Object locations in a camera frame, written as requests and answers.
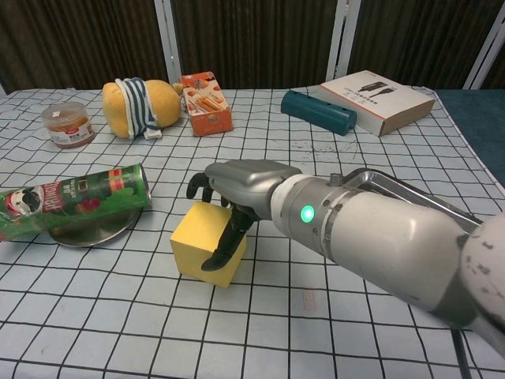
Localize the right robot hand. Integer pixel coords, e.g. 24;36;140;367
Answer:
185;159;303;273

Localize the yellow cube block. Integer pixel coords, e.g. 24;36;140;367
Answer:
169;201;249;288

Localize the green chips can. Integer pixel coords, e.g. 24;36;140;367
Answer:
0;163;152;242

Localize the orange biscuit box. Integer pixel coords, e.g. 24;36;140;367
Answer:
179;70;234;137

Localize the teal rectangular case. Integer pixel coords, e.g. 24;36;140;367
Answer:
280;89;358;137

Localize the yellow plush toy striped cloth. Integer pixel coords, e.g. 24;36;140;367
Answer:
101;77;183;141

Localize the dark folding screen panel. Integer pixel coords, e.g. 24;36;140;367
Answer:
0;0;177;92
473;23;505;91
161;0;346;90
331;0;498;90

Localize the rectangular metal tray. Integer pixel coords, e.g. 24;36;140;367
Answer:
346;167;486;234

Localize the round metal plate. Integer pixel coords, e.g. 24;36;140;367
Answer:
47;205;139;248

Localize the white checkered tablecloth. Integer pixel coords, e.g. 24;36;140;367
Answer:
0;86;505;379

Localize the clear plastic cup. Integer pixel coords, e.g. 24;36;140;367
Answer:
41;101;95;150

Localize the white cable product box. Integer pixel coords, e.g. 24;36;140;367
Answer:
318;69;436;137

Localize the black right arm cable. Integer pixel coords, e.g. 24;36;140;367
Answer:
453;328;474;379

